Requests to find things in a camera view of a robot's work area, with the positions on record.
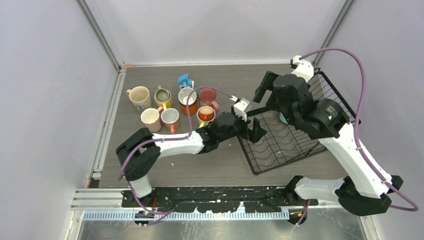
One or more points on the lime green mug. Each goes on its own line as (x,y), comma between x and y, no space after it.
(204,123)

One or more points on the light pink mug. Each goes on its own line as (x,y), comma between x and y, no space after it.
(151,118)

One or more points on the black wire dish rack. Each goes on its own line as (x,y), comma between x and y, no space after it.
(283,144)

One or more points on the small orange cup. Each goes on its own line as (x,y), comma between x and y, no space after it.
(206,114)

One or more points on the salmon pink mug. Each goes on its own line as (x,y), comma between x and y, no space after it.
(171,119)

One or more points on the cream patterned mug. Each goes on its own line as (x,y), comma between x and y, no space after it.
(140,97)

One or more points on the light blue faceted mug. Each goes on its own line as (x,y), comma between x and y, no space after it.
(283,118)

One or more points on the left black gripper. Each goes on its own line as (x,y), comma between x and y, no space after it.
(253,135)

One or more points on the orange mug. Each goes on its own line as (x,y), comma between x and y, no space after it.
(191,109)

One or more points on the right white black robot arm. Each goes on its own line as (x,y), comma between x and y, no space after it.
(365,190)

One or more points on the yellow mug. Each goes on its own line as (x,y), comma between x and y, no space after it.
(164,104)

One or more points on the blue white toy house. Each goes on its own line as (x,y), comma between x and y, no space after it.
(184,81)

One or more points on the aluminium rail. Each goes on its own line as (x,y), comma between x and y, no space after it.
(107,205)

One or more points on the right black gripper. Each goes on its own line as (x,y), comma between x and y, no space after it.
(266,84)

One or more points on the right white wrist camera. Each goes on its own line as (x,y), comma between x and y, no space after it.
(302,68)

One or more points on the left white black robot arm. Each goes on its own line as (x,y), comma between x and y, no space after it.
(141,150)

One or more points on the small beige cup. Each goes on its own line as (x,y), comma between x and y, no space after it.
(161,95)

